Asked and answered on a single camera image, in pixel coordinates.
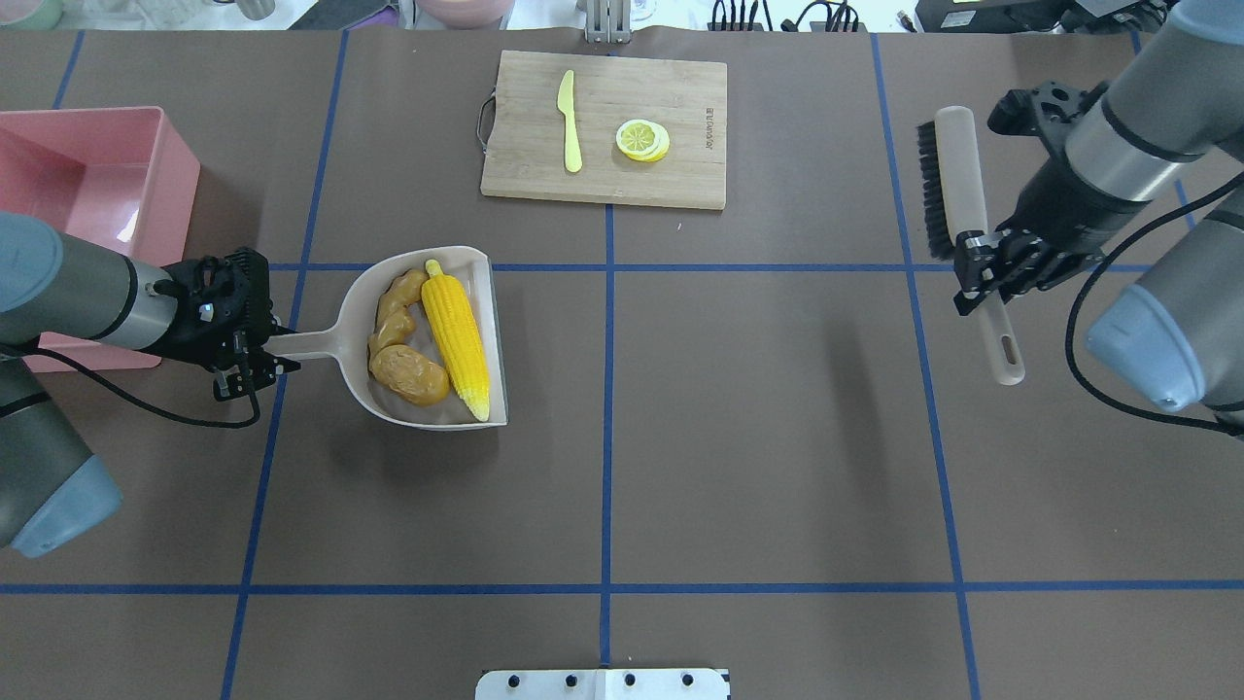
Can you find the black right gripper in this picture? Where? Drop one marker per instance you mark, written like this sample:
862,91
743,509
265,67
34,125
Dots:
1061,208

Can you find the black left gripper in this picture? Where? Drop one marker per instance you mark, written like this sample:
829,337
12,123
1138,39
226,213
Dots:
207,338

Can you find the beige hand brush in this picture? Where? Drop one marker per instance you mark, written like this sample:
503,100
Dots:
953,200

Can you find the brown toy ginger root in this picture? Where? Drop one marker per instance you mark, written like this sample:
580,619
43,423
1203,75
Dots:
394,323

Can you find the brown toy potato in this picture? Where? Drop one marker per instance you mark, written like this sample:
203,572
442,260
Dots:
410,374

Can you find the yellow toy corn cob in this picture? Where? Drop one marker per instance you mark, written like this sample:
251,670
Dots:
457,335

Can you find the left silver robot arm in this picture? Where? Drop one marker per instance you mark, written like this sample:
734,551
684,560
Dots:
55,487

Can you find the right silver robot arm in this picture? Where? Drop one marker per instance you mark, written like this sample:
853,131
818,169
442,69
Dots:
1174,335

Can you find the pink plastic bin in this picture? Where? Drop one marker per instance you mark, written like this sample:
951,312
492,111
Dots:
96,202

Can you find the bamboo cutting board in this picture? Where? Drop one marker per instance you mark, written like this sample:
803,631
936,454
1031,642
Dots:
524,152

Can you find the black power strip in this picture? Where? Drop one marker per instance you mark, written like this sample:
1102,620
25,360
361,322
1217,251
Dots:
739,16

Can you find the yellow lemon slices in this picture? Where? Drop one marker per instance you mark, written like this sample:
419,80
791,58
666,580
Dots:
642,140

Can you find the yellow plastic knife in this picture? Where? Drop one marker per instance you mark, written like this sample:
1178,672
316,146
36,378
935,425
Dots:
566,105

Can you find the pink bowl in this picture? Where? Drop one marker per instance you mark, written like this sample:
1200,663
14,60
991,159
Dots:
465,14

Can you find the aluminium frame post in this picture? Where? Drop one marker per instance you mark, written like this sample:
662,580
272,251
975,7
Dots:
607,21

